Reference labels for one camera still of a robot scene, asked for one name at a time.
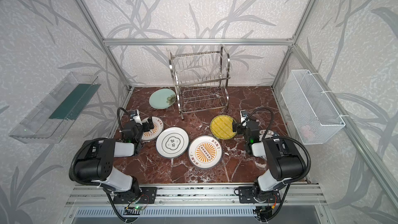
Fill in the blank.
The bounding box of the yellow green striped plate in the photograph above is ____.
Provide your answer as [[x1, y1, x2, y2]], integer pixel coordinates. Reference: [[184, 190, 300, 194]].
[[210, 115, 236, 140]]

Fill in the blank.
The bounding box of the large orange sun plate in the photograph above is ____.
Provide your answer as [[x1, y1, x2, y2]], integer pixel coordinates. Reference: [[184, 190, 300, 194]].
[[188, 135, 223, 170]]

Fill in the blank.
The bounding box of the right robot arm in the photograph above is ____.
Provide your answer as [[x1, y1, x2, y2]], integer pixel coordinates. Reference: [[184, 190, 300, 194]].
[[232, 120, 312, 193]]

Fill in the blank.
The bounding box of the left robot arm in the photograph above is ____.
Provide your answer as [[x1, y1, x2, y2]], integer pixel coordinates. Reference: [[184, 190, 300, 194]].
[[69, 117, 154, 196]]

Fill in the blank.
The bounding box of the stainless steel dish rack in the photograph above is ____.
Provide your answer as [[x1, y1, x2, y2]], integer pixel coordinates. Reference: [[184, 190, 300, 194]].
[[169, 45, 231, 119]]

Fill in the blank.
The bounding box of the small orange sun plate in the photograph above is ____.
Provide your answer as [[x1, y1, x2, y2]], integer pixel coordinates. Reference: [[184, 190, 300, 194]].
[[141, 117, 164, 142]]

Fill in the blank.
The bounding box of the white plate green rim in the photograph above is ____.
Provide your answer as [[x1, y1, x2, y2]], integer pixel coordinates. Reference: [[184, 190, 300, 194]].
[[259, 130, 279, 141]]

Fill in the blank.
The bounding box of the white plate green emblem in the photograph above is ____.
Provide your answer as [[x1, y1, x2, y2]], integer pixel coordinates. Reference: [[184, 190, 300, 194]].
[[156, 127, 189, 159]]

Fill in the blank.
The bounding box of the light green flower plate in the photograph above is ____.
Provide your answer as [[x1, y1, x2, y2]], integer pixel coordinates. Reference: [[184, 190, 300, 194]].
[[149, 88, 177, 110]]

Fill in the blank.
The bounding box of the clear plastic tray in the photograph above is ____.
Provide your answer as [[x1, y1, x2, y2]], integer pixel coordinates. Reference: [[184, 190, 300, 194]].
[[9, 72, 101, 144]]

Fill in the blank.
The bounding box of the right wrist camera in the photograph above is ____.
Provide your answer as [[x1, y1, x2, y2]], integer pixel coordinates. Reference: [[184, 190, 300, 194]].
[[240, 110, 249, 123]]

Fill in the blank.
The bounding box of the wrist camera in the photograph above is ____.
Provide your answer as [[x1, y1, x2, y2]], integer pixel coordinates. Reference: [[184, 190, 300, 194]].
[[240, 110, 249, 123], [130, 110, 142, 124]]

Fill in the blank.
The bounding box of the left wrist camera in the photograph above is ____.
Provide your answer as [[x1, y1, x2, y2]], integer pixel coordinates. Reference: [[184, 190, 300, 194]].
[[130, 110, 142, 124]]

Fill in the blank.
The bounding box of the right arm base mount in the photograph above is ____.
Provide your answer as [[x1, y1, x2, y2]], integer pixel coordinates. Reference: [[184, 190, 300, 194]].
[[234, 185, 281, 204]]

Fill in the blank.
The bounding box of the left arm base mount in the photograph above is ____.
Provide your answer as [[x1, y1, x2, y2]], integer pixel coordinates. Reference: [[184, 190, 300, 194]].
[[113, 187, 158, 204]]

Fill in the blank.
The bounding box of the white wire mesh basket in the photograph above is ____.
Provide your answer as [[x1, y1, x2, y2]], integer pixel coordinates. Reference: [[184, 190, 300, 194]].
[[282, 69, 345, 145]]

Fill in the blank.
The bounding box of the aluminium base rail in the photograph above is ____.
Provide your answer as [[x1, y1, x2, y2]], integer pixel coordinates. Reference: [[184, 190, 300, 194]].
[[65, 183, 327, 207]]

